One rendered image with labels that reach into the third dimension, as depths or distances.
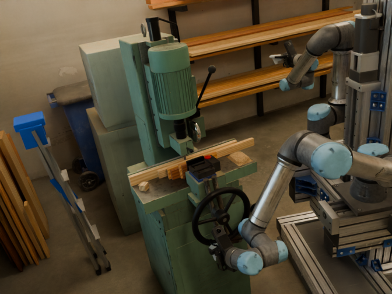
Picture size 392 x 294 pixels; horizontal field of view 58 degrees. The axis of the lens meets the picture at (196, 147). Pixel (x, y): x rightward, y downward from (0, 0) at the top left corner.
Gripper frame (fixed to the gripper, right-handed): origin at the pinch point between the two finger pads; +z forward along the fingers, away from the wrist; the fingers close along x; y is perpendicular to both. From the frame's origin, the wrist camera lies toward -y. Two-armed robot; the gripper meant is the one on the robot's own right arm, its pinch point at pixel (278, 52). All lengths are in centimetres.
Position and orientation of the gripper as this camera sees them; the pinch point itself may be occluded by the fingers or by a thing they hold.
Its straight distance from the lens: 248.0
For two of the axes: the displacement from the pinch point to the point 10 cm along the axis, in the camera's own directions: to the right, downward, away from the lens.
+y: 2.5, 8.4, 4.8
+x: 8.9, -3.9, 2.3
